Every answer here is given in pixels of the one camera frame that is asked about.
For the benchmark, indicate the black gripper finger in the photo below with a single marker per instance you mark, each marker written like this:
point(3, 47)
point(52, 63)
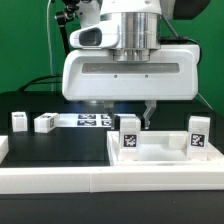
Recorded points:
point(115, 119)
point(150, 108)

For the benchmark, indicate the white square table top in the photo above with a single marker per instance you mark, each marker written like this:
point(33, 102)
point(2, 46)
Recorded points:
point(155, 150)

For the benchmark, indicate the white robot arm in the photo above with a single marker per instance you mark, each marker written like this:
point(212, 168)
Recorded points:
point(119, 55)

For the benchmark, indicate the white sheet with tags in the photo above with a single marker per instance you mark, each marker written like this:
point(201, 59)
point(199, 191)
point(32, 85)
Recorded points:
point(96, 120)

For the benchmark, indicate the white front fence bar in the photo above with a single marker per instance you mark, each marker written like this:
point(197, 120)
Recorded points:
point(110, 179)

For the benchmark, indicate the white fence bar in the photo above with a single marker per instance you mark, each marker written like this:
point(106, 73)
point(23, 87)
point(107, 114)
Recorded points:
point(4, 149)
point(110, 179)

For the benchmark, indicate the white left fence bar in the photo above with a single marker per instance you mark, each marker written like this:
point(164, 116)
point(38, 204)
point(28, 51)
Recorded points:
point(4, 149)

